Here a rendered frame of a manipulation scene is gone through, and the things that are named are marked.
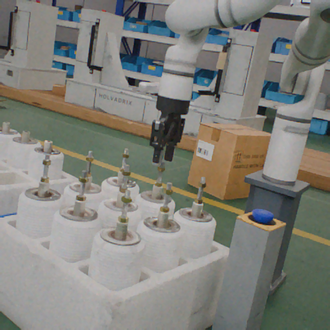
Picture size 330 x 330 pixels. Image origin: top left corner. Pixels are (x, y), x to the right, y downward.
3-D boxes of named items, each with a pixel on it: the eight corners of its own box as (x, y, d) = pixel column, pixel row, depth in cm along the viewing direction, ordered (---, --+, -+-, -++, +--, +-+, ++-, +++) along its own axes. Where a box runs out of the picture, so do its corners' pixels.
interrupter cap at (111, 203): (142, 213, 97) (142, 211, 96) (107, 213, 94) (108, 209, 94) (132, 201, 103) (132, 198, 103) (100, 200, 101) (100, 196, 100)
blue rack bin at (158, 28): (164, 37, 660) (166, 22, 655) (187, 41, 642) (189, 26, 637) (145, 33, 617) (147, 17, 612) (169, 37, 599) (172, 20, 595)
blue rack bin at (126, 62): (135, 69, 695) (136, 56, 690) (155, 74, 677) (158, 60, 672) (115, 67, 653) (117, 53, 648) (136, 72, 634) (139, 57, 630)
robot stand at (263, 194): (240, 260, 143) (262, 169, 136) (285, 278, 136) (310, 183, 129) (222, 275, 130) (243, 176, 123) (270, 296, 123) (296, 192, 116)
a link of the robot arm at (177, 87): (153, 91, 109) (157, 64, 107) (196, 100, 105) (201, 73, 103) (135, 91, 101) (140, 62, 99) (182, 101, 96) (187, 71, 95)
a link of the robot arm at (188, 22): (159, 0, 96) (216, -16, 87) (183, 8, 103) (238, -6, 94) (161, 35, 96) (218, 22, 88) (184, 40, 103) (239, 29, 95)
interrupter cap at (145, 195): (145, 191, 112) (146, 188, 112) (174, 198, 110) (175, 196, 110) (135, 199, 105) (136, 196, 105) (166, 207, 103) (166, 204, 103)
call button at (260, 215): (256, 216, 88) (259, 207, 88) (275, 224, 86) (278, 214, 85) (246, 220, 85) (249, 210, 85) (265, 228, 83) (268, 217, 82)
